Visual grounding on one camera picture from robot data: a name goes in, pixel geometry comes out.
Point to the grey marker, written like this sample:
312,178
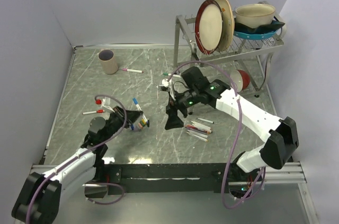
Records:
197,133

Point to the blue baking dish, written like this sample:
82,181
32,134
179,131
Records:
255,36

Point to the yellow cap marker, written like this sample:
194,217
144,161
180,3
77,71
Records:
199,137

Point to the dark blue cloth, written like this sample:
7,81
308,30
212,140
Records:
273,26

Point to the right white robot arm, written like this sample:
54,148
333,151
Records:
279,136

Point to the beige cylindrical cup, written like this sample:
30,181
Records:
108,61

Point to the beige plate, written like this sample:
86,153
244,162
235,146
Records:
228,25

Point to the red white bowl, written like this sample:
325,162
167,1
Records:
240,78

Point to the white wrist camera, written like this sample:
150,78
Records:
104,103
167,86

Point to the pink cap marker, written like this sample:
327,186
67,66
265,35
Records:
133,70

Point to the beige ceramic bowl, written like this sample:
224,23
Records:
254,15

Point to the black cap marker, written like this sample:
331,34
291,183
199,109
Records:
205,120

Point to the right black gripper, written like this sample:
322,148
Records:
173,121

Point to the steel dish rack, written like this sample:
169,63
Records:
239,50

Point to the black base frame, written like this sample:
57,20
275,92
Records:
149,178

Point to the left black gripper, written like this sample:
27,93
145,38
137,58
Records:
131,116

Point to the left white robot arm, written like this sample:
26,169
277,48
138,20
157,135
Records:
42,194

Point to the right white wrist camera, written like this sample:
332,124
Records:
167,86

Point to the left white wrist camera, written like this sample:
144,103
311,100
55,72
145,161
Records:
104,103

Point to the red rimmed white plate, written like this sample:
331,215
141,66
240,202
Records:
209,26

